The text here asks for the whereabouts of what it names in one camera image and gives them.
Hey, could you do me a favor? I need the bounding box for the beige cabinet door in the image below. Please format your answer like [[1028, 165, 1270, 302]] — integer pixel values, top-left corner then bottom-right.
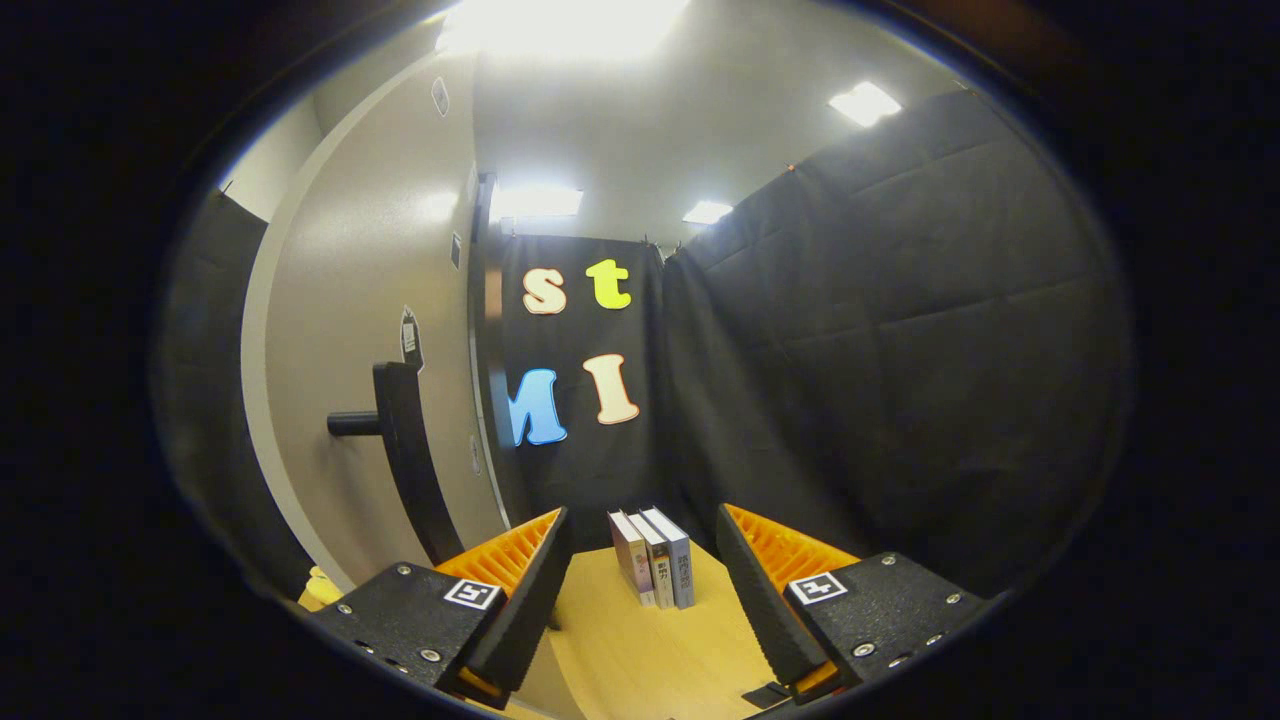
[[240, 50, 591, 720]]

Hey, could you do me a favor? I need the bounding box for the large ceiling light panel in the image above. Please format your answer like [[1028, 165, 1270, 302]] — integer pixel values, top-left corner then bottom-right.
[[435, 0, 691, 61]]

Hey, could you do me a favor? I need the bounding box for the dark grey cabinet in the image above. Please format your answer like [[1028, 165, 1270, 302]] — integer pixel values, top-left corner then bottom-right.
[[468, 175, 531, 526]]

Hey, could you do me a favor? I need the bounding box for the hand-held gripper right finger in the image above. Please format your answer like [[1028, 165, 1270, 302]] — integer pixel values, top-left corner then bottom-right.
[[715, 503, 991, 706]]

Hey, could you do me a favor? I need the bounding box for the black door handle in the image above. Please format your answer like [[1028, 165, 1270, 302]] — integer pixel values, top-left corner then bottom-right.
[[327, 362, 466, 566]]

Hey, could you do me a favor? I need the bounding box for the yellow plush toy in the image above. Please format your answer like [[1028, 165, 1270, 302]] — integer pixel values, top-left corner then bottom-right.
[[300, 565, 346, 611]]

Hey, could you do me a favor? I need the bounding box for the grey blue book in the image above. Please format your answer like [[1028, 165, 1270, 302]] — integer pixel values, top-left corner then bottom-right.
[[641, 507, 696, 610]]

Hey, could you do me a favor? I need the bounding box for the black backdrop cloth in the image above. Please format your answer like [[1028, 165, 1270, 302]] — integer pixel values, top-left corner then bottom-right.
[[150, 90, 1136, 601]]

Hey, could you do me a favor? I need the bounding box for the double strip ceiling light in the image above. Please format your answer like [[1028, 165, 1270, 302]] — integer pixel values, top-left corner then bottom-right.
[[828, 81, 903, 128]]

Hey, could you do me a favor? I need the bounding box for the white spined book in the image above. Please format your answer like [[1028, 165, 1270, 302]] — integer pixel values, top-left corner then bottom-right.
[[628, 512, 676, 610]]

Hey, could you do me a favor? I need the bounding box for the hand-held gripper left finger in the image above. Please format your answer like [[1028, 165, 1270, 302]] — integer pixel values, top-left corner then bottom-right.
[[305, 506, 576, 711]]

